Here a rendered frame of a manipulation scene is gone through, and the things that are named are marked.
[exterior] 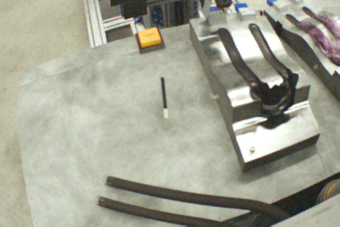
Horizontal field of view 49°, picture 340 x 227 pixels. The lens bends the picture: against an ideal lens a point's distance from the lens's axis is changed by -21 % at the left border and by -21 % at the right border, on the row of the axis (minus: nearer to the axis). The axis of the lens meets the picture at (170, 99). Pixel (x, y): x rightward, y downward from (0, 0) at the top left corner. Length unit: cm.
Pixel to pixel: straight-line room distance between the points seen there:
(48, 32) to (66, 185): 176
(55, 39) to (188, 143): 169
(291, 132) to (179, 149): 32
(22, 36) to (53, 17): 27
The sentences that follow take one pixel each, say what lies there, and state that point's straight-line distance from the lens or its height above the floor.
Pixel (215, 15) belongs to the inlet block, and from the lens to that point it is 136.
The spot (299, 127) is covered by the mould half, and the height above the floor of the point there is 86.
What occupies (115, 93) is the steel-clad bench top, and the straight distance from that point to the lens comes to 133.
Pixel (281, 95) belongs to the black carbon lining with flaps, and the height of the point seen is 90.
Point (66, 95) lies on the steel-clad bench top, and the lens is 136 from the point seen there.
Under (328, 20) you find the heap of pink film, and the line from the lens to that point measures 148.
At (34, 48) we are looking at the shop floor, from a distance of 276.
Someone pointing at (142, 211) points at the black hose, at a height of 85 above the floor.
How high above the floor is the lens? 184
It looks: 54 degrees down
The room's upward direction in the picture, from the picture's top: 4 degrees counter-clockwise
